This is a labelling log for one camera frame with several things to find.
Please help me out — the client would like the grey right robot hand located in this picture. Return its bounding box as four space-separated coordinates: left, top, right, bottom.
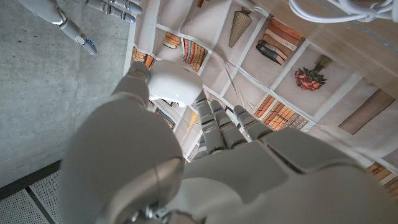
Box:
17 0 144 56

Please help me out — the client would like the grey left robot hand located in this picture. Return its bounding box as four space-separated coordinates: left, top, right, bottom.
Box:
58 60 398 224

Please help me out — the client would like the white AirPods case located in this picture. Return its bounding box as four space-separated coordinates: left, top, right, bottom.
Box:
148 59 204 108

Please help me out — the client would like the printed bookshelf backdrop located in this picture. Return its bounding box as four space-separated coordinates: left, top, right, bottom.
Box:
123 0 398 200

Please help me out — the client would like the white USB cable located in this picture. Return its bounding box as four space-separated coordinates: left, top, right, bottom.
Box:
288 0 398 24

